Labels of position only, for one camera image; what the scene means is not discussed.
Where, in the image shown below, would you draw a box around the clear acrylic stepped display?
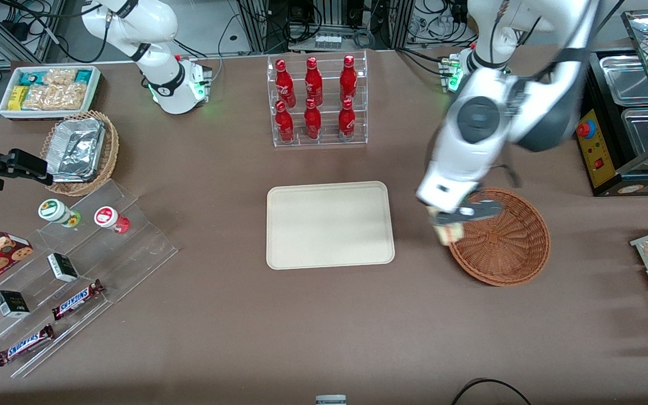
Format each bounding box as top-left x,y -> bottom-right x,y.
0,179 -> 179,379

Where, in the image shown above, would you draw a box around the snickers chocolate bar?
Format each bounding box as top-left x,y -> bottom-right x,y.
0,324 -> 55,367
51,279 -> 105,321

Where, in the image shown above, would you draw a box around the clear acrylic bottle rack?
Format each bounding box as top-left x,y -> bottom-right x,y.
267,51 -> 368,149

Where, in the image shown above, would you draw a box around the clear rice cracker packet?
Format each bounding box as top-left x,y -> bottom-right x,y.
23,84 -> 87,111
43,69 -> 77,86

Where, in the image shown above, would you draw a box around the triangular sandwich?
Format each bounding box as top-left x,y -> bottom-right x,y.
428,207 -> 466,246

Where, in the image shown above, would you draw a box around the green lid yoghurt cup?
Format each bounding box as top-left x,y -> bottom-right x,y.
38,199 -> 82,228

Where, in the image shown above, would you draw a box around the red lid yoghurt cup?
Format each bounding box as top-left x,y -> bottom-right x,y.
94,206 -> 131,235

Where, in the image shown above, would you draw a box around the stacked aluminium foil containers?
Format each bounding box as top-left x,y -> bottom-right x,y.
46,118 -> 106,183

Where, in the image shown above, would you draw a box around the round brown wicker basket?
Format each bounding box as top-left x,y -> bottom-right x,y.
448,187 -> 551,287

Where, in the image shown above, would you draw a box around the white rectangular snack bin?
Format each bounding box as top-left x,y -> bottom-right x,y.
0,65 -> 102,120

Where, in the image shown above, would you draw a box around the black looped cable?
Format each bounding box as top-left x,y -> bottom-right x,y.
451,378 -> 533,405

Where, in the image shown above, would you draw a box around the beige rectangular plastic tray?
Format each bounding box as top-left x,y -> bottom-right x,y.
266,181 -> 395,271

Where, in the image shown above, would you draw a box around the light wicker basket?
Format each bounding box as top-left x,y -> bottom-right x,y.
40,110 -> 120,197

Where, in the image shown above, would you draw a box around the small black carton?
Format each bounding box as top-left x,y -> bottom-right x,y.
0,290 -> 31,319
47,253 -> 79,283

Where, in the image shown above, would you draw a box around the red cola bottle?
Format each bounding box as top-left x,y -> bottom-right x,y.
304,56 -> 323,106
275,100 -> 295,143
340,55 -> 357,104
304,98 -> 322,140
275,58 -> 296,109
338,98 -> 356,141

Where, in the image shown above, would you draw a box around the black yellow food warmer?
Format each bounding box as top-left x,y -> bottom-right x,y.
574,8 -> 648,197

